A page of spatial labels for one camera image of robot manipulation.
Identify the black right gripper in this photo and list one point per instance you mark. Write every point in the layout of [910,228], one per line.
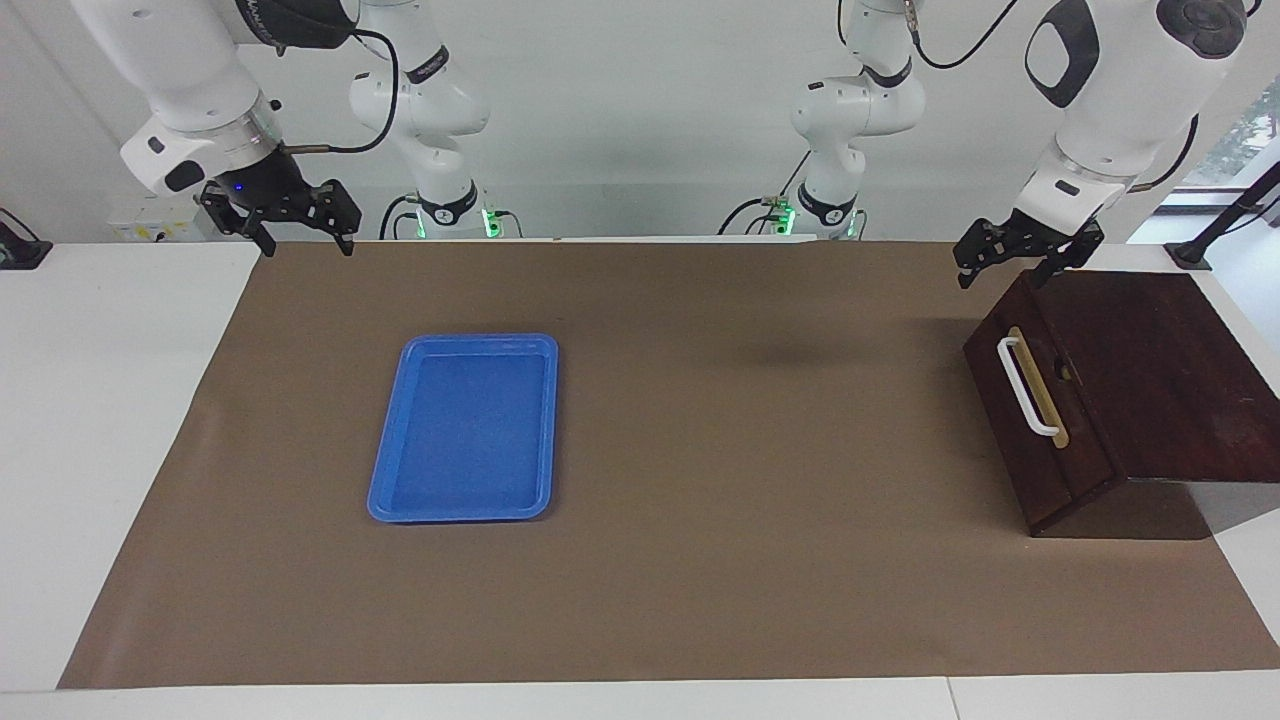
[275,185]

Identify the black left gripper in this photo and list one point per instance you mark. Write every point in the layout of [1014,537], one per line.
[1040,240]

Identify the dark wooden drawer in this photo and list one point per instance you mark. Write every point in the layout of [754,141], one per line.
[990,375]

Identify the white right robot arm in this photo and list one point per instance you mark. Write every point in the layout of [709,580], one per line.
[190,80]

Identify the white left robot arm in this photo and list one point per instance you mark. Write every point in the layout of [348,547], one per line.
[1130,90]

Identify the dark wooden drawer cabinet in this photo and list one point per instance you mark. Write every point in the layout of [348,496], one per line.
[1180,380]

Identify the white power box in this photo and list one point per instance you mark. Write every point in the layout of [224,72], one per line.
[150,225]

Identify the black clamp stand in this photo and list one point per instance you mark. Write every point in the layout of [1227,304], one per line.
[1190,255]

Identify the window with greenery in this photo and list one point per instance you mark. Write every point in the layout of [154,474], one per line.
[1250,135]

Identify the blue plastic tray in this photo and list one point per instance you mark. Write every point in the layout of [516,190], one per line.
[465,430]

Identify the brown table mat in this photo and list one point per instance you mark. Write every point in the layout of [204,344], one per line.
[700,560]

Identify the black table mount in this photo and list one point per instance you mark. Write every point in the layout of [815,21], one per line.
[20,255]

